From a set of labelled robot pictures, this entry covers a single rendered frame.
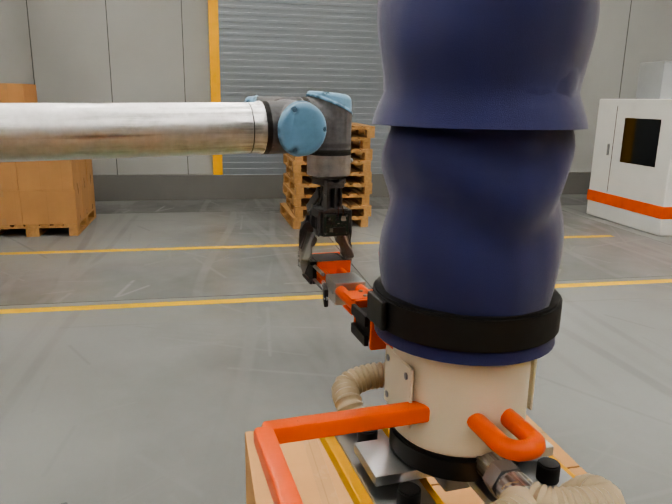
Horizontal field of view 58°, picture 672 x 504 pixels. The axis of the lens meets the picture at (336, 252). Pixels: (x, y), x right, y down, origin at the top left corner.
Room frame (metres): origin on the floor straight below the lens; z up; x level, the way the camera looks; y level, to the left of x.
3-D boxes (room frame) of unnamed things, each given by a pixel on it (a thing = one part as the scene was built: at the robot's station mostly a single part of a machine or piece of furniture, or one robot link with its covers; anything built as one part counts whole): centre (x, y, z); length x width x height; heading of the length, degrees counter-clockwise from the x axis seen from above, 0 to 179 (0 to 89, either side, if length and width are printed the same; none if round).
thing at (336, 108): (1.26, 0.02, 1.58); 0.10 x 0.09 x 0.12; 113
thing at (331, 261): (1.29, 0.02, 1.27); 0.08 x 0.07 x 0.05; 18
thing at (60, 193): (7.57, 3.68, 0.87); 1.20 x 1.01 x 1.74; 12
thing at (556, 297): (0.72, -0.16, 1.39); 0.23 x 0.23 x 0.04
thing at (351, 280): (1.16, -0.02, 1.26); 0.07 x 0.07 x 0.04; 18
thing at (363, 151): (8.40, 0.18, 0.65); 1.29 x 1.10 x 1.30; 12
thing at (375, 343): (0.95, -0.08, 1.27); 0.10 x 0.08 x 0.06; 108
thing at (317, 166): (1.26, 0.01, 1.49); 0.10 x 0.09 x 0.05; 107
